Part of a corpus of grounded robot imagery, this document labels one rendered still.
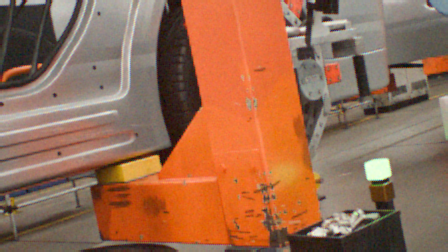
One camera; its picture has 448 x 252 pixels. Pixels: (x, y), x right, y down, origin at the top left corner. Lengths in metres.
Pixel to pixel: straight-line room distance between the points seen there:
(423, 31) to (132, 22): 2.83
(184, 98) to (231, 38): 0.57
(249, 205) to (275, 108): 0.22
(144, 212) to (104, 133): 0.23
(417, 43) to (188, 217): 3.08
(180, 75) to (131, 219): 0.45
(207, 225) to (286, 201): 0.23
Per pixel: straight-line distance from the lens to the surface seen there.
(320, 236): 1.35
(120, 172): 1.86
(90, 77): 1.84
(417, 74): 10.86
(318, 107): 2.35
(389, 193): 1.54
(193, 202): 1.64
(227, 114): 1.50
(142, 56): 1.93
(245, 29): 1.46
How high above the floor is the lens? 0.90
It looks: 4 degrees down
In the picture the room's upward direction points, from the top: 11 degrees counter-clockwise
